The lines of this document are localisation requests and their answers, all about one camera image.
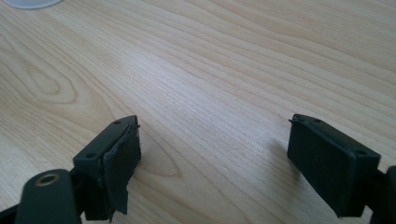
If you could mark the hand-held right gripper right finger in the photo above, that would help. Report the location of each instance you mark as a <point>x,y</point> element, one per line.
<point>330,168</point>

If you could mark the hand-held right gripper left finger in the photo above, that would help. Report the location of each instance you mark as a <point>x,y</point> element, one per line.
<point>107,158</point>

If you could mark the clear plastic storage box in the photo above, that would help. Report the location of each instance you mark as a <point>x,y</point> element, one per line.
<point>31,3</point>

